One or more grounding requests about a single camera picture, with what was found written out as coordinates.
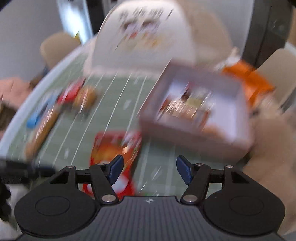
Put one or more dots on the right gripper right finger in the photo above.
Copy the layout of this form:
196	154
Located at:
197	177

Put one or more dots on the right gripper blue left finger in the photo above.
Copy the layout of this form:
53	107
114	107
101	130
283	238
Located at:
101	177

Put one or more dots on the red white snack bag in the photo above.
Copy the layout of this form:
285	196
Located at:
110	144

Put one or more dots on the long bread stick package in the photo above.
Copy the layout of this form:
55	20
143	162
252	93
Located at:
40	134

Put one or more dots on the blue snack bag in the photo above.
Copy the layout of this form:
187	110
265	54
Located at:
46	103

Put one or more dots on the round bread package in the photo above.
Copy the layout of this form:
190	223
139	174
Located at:
85	98

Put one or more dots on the small red snack packet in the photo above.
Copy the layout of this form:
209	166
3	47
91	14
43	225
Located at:
69	94

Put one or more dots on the green grid tablecloth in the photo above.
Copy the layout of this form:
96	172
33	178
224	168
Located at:
131	102

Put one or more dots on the pink gift box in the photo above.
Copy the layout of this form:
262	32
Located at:
201	110

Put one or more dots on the brown plush teddy bear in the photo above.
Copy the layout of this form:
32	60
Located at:
272	158

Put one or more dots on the orange snack bag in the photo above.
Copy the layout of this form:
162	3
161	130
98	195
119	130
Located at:
255	86

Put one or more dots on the beige chair left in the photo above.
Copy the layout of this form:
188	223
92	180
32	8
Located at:
56	47

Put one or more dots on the beige chair behind box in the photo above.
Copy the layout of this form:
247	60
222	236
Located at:
279	71

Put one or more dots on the white food cover tent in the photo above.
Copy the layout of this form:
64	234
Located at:
144	36

